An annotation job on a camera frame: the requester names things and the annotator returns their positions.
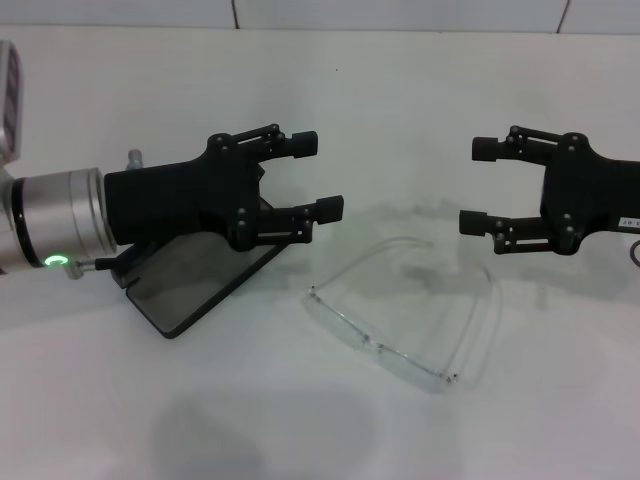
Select thin black left gripper cable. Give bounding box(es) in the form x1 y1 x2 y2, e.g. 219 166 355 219
93 244 146 272

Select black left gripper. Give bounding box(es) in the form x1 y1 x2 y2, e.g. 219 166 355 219
102 123 320 251

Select black glasses case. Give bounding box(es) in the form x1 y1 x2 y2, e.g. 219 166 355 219
110 194 286 341

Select clear white rimless glasses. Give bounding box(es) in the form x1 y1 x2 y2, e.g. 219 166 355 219
303 234 504 396

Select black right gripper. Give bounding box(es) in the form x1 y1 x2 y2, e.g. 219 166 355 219
458 124 640 256

